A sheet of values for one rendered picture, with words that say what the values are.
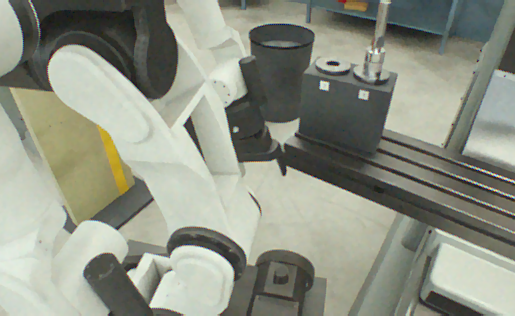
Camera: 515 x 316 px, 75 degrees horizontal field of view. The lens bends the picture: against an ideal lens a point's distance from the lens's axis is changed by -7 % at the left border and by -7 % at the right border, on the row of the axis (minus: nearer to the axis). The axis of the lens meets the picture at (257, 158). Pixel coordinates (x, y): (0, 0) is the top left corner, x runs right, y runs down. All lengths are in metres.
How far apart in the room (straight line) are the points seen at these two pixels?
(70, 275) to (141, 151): 0.18
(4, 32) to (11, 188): 0.12
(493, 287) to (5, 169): 0.92
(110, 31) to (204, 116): 0.19
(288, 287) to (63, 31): 0.85
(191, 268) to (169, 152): 0.22
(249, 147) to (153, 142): 0.36
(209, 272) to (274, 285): 0.49
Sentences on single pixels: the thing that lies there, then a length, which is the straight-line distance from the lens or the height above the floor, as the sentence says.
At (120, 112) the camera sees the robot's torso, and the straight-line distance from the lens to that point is 0.44.
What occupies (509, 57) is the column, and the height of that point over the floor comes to 1.14.
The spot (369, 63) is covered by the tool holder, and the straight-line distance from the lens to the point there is 0.91.
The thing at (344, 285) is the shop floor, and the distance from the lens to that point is 1.82.
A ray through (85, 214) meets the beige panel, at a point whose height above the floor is 0.08.
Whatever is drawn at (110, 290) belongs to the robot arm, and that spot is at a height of 1.22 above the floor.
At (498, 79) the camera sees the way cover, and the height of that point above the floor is 1.08.
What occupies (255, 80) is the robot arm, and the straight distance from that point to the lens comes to 0.70.
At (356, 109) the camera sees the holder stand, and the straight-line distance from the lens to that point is 0.92.
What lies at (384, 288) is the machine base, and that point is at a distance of 1.62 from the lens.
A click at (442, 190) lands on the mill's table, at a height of 0.93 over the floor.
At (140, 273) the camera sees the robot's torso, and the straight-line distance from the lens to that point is 0.97.
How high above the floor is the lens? 1.53
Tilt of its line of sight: 39 degrees down
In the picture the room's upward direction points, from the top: straight up
